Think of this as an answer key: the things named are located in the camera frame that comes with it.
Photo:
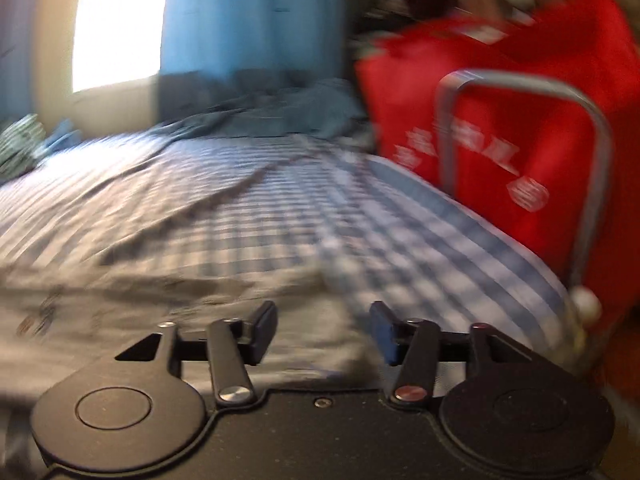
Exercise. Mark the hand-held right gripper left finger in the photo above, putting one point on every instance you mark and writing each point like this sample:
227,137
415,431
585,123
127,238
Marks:
262,331

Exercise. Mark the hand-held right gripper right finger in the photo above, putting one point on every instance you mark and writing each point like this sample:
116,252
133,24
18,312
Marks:
382,331

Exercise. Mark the grey pants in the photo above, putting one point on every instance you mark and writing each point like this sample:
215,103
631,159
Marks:
125,292

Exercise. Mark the blue checked bed sheet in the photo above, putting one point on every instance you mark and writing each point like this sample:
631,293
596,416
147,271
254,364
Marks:
250,210

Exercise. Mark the white round knob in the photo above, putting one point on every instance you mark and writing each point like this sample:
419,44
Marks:
586,304

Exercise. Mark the blue-grey blanket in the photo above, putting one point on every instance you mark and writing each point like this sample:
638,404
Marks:
280,110

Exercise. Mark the small light blue cloth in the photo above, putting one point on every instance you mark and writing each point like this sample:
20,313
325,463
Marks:
62,137

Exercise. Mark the green checked cloth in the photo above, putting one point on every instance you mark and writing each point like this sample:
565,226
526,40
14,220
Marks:
20,142

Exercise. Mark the red fabric bag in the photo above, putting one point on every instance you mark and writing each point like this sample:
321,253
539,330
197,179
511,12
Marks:
540,60

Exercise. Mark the bright blue curtain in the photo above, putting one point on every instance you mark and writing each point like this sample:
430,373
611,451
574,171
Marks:
250,15

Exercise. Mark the bright window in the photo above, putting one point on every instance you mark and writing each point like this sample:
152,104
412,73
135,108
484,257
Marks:
117,20

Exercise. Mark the dull blue curtain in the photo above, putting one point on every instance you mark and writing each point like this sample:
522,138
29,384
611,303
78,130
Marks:
17,60

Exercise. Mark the grey metal tube frame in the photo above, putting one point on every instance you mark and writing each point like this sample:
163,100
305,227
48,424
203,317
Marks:
602,160

